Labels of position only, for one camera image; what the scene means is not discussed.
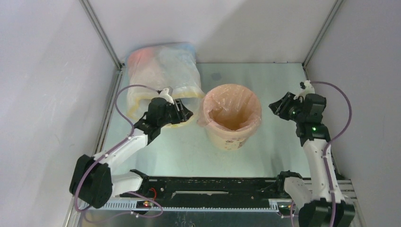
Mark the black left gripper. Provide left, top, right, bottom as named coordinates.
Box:
left=158, top=99, right=193, bottom=128

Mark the pink plastic trash bag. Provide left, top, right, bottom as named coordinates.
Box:
left=196, top=83, right=263, bottom=134

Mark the cream round trash bin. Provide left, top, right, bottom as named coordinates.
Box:
left=202, top=84, right=262, bottom=152

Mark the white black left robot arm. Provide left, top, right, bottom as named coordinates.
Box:
left=69, top=97, right=194, bottom=209

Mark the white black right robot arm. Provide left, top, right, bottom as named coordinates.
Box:
left=269, top=92, right=356, bottom=227

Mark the large translucent bag of bags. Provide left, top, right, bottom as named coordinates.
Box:
left=125, top=43, right=205, bottom=127

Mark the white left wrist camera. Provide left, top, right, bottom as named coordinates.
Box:
left=158, top=87, right=174, bottom=104

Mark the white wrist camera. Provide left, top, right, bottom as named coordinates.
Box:
left=158, top=87, right=174, bottom=104
left=294, top=80, right=315, bottom=102

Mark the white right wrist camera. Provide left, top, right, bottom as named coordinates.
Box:
left=294, top=80, right=315, bottom=102

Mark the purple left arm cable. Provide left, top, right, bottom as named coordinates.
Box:
left=73, top=84, right=165, bottom=219

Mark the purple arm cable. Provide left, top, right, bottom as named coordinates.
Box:
left=73, top=84, right=165, bottom=219
left=289, top=81, right=353, bottom=227

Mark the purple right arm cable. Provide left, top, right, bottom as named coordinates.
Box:
left=289, top=81, right=353, bottom=227

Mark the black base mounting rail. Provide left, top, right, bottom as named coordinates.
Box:
left=135, top=176, right=290, bottom=210

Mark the aluminium front frame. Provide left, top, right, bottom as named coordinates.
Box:
left=62, top=178, right=367, bottom=227

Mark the right corner aluminium post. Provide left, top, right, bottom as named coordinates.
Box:
left=302, top=0, right=344, bottom=69

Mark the corner aluminium post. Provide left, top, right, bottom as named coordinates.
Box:
left=302, top=0, right=344, bottom=69
left=79, top=0, right=123, bottom=70

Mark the left corner aluminium post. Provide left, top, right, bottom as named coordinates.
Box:
left=79, top=0, right=123, bottom=70

